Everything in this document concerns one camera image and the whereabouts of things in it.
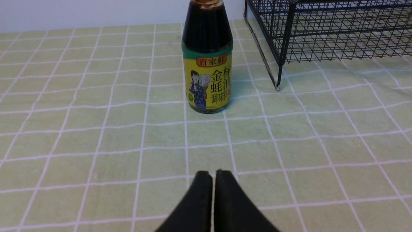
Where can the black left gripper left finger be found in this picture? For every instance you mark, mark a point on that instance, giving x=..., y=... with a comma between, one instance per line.
x=193, y=213

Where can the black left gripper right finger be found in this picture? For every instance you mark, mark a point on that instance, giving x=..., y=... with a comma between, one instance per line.
x=233, y=210

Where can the oyster sauce bottle yellow label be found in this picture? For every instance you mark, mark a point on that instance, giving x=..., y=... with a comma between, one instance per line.
x=207, y=45

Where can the green checkered tablecloth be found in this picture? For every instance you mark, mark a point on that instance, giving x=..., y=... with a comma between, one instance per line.
x=97, y=135

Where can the black wire mesh shelf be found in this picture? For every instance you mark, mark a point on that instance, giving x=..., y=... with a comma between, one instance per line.
x=315, y=30

